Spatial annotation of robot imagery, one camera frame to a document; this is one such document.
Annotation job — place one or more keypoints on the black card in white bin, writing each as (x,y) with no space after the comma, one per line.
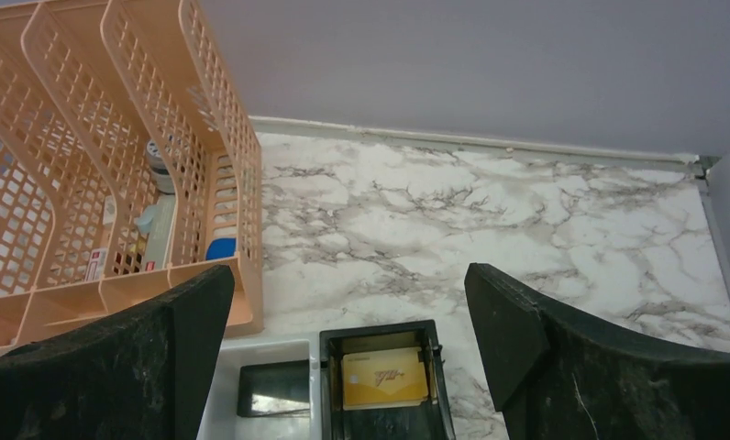
(278,389)

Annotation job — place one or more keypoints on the blue cap item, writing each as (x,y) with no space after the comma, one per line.
(221,248)

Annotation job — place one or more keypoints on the white middle card bin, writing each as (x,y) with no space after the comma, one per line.
(220,419)

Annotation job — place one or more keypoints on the grey round tape roll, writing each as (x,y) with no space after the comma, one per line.
(158,171)

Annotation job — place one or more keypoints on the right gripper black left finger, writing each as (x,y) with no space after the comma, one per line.
(142,373)

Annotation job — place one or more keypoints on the gold credit card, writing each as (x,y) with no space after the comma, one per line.
(384,379)

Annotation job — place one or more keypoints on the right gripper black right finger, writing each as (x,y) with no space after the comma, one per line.
(556,372)

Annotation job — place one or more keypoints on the red white small box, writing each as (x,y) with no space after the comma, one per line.
(95,268)

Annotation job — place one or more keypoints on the peach plastic file organizer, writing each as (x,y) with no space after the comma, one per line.
(84,85)

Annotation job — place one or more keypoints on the grey flat box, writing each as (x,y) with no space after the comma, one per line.
(159,236)

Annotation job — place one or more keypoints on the black right card bin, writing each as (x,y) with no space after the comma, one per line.
(431,419)

